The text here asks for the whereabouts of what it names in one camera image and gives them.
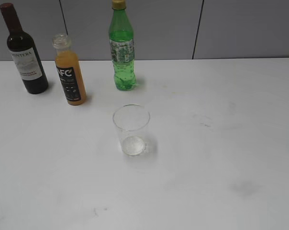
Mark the transparent plastic cup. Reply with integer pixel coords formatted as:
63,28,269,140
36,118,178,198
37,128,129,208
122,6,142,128
112,104,151,156

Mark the NFC orange juice bottle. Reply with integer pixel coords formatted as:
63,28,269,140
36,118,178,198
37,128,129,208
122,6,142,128
52,34,87,106

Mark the green soda bottle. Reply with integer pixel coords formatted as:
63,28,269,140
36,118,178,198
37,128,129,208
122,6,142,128
109,0,136,91

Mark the red wine bottle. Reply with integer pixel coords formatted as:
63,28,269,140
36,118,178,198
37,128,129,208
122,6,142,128
0,3,49,94

